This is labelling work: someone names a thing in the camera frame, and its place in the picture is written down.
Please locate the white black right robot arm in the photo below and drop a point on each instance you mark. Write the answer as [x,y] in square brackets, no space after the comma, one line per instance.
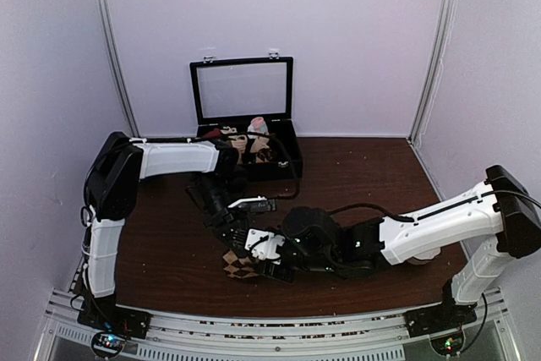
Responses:
[500,209]

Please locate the aluminium right corner post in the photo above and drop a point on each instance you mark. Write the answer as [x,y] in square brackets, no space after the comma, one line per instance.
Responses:
[432,77]

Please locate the aluminium corner post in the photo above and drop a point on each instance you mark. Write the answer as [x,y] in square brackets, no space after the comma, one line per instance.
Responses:
[432,77]
[115,67]

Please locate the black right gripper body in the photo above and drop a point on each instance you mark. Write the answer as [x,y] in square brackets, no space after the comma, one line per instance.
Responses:
[319,263]

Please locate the cream rolled sock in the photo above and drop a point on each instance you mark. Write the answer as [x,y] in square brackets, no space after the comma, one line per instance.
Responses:
[236,140]

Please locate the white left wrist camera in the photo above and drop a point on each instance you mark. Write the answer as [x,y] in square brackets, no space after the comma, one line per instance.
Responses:
[248,203]

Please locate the black box with glass lid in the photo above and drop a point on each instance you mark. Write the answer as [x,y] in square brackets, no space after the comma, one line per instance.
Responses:
[231,92]

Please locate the pink teal white rolled sock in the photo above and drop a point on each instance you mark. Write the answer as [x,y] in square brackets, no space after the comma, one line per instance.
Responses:
[257,127]

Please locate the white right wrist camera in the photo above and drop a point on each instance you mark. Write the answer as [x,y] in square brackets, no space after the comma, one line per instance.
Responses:
[263,245]

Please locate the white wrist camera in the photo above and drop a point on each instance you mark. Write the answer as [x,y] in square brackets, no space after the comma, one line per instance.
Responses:
[263,245]
[248,203]

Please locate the white scalloped bowl right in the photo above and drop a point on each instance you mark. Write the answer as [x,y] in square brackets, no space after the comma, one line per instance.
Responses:
[425,257]

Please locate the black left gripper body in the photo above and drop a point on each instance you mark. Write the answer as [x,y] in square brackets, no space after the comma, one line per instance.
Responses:
[226,214]

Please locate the brown tan argyle sock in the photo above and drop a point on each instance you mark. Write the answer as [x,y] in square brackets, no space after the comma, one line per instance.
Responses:
[265,155]
[240,268]

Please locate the aluminium left corner post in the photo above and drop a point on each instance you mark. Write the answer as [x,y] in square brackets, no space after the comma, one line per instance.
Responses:
[115,67]

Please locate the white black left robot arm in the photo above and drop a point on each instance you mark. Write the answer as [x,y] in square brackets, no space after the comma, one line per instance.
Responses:
[110,195]

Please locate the aluminium front rail frame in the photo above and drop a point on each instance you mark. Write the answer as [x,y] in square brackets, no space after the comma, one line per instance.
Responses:
[370,336]

